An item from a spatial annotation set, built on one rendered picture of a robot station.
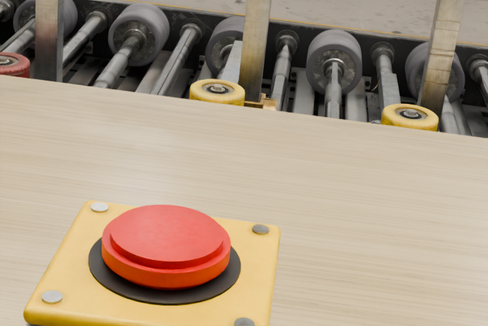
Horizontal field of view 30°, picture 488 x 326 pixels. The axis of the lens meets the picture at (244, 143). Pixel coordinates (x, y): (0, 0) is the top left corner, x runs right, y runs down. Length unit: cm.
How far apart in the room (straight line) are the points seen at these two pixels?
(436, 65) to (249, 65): 28
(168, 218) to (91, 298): 4
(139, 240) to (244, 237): 4
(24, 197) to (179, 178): 18
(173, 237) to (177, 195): 74
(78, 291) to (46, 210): 71
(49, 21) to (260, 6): 33
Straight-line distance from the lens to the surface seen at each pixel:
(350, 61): 178
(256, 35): 138
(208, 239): 28
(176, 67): 168
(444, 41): 139
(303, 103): 176
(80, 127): 118
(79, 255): 29
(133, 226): 29
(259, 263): 29
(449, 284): 94
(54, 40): 144
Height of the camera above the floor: 137
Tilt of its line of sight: 24 degrees down
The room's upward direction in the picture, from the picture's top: 6 degrees clockwise
